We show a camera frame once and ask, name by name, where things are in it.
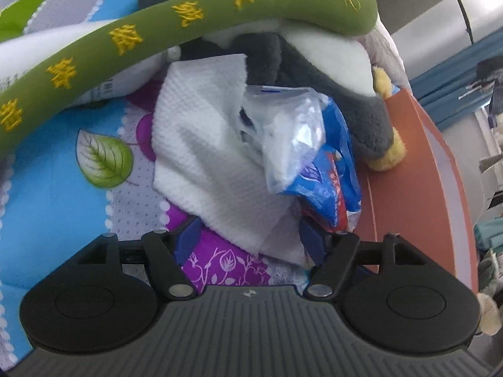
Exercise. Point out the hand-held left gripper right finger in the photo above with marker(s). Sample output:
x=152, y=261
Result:
x=311, y=241

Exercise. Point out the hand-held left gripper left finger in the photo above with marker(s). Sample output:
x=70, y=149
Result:
x=189, y=237

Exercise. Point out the blue snack packet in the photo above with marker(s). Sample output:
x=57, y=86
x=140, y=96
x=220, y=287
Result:
x=328, y=182

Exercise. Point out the white paper towel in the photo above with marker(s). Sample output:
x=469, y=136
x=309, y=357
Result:
x=204, y=157

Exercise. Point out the clear plastic bag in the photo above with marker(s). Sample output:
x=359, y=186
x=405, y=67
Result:
x=290, y=133

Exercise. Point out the grey and white penguin plush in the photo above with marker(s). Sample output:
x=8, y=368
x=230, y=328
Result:
x=306, y=70

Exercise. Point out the green spoon-shaped plush toy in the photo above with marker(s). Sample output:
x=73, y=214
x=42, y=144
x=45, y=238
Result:
x=157, y=27

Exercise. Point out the floral striped bed sheet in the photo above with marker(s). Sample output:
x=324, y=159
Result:
x=51, y=204

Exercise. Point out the white plastic packet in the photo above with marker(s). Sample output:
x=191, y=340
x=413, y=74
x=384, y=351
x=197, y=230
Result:
x=19, y=63

